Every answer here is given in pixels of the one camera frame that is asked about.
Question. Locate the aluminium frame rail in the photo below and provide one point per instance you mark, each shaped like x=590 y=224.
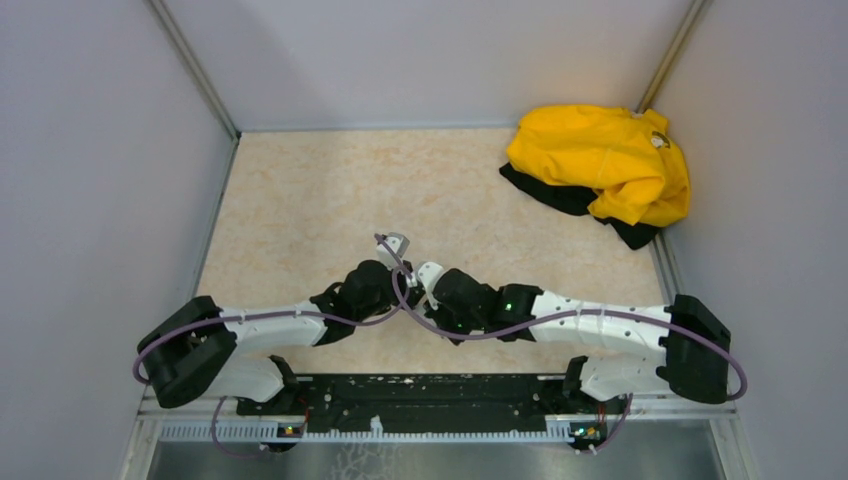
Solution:
x=208 y=418

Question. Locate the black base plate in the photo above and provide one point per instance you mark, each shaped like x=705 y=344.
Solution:
x=431 y=403

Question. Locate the black garment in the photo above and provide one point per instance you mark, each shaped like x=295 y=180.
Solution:
x=575 y=201

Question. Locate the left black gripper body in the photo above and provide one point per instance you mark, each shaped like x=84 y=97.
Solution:
x=386 y=300

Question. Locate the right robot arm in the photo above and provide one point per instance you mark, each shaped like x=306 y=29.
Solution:
x=682 y=348

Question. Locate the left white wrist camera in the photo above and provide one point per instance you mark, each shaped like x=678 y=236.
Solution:
x=390 y=250

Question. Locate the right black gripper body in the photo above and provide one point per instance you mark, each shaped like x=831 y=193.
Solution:
x=448 y=318

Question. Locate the yellow garment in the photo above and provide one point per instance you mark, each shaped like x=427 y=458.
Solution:
x=628 y=159

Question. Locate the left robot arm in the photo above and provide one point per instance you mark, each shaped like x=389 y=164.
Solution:
x=204 y=349

